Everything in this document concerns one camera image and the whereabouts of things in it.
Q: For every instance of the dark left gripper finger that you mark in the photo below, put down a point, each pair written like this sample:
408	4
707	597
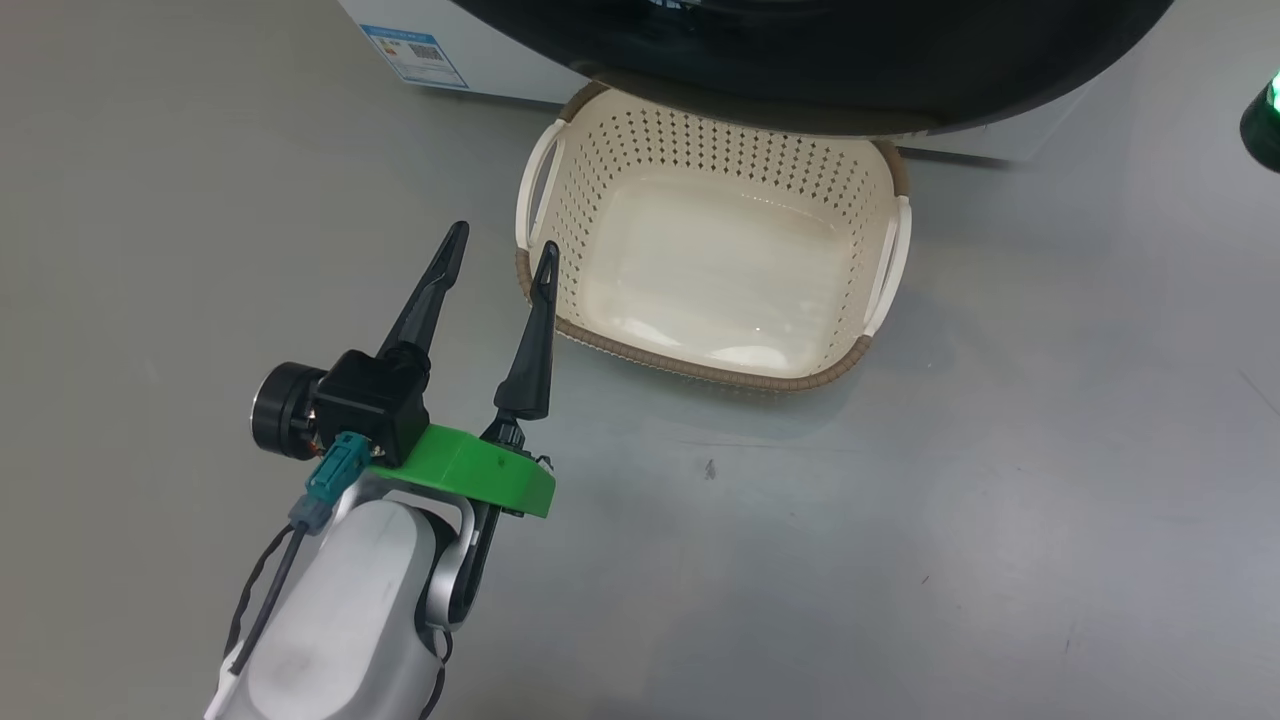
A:
432	290
535	360

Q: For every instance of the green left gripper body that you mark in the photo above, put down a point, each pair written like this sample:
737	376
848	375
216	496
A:
470	470

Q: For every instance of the black round washing machine door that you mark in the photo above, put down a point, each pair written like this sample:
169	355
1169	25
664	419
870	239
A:
800	60

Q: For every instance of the cream perforated laundry basket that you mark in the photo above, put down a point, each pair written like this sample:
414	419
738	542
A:
720	260

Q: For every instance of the white washing machine body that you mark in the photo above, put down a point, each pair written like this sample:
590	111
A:
500	50

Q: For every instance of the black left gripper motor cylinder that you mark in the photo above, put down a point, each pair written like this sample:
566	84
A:
280	410

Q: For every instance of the blue energy label sticker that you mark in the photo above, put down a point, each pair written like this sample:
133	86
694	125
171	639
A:
415	55

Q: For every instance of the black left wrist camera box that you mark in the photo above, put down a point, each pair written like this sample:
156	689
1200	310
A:
365	400

